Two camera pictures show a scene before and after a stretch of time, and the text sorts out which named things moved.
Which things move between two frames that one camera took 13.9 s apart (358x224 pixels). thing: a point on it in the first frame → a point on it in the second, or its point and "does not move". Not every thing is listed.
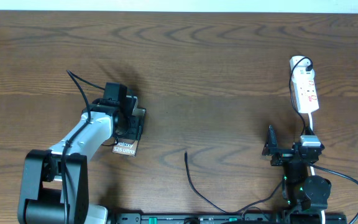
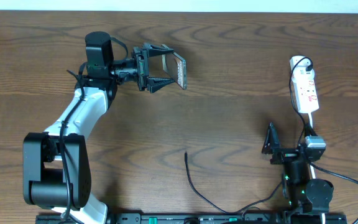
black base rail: (232, 218) does not move
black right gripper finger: (271, 142) does not move
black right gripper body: (283, 156) does not move
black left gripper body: (130, 129) → (133, 70)
